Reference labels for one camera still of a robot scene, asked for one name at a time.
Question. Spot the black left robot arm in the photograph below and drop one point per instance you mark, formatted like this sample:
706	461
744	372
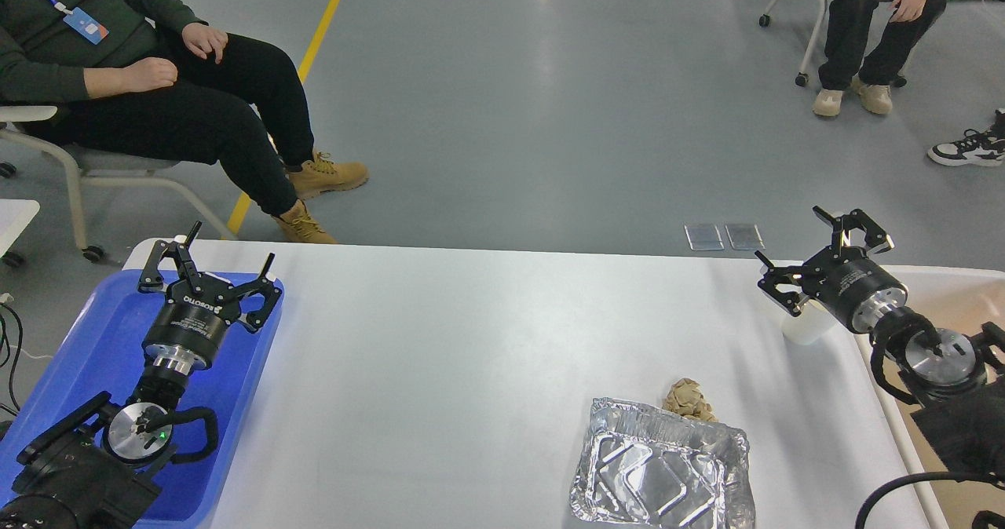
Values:
137	419

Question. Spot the beige plastic bin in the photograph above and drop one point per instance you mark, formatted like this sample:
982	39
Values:
959	299

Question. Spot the right floor metal plate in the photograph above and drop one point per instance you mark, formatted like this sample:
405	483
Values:
744	237

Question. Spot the white chair left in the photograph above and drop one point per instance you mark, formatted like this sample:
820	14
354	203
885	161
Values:
98	168

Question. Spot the blue plastic tray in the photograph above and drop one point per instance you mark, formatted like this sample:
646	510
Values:
102	352

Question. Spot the crumpled brown paper ball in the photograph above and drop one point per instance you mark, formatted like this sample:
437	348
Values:
686	400

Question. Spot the floor metal plate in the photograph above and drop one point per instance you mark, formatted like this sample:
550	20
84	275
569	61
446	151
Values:
744	237
704	237

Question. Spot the crumpled aluminium foil tray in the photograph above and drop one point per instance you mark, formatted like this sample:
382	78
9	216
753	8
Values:
645	466

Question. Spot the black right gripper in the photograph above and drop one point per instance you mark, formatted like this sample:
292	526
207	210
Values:
852	290

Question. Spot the white paper cup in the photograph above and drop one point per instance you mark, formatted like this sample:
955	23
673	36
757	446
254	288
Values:
814	322

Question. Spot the left floor metal plate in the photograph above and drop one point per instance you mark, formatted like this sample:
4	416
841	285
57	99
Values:
704	237

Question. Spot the seated person black clothes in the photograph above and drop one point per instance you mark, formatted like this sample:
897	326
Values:
868	42

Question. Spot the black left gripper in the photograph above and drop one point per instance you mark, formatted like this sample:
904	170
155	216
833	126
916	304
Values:
188	325

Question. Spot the white side table corner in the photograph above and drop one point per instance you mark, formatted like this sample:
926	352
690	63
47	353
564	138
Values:
16	215

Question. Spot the seated person green sweater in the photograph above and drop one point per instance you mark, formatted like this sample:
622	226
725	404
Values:
149	78

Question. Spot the black white sneaker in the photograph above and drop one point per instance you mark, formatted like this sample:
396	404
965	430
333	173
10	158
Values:
980	148

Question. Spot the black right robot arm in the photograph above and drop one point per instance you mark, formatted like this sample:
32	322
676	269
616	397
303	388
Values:
954	380

